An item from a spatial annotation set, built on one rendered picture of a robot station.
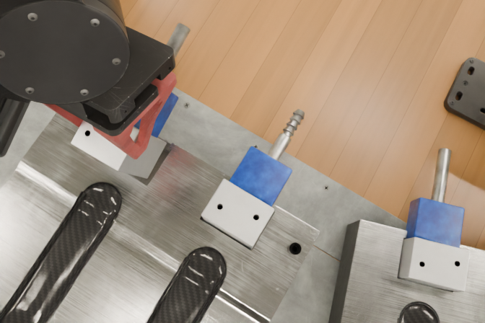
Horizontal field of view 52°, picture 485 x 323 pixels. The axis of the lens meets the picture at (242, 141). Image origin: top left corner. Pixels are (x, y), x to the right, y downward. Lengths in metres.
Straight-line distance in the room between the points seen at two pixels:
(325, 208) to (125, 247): 0.21
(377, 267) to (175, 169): 0.21
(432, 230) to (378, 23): 0.26
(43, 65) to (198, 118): 0.35
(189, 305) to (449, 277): 0.23
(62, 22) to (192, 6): 0.41
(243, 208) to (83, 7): 0.25
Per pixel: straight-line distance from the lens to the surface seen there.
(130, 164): 0.41
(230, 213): 0.41
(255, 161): 0.43
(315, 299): 0.53
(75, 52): 0.22
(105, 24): 0.21
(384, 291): 0.49
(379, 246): 0.49
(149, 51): 0.34
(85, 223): 0.47
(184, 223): 0.44
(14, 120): 0.30
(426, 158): 0.58
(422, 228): 0.49
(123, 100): 0.31
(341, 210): 0.54
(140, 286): 0.45
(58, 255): 0.47
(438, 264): 0.48
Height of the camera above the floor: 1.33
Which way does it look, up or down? 75 degrees down
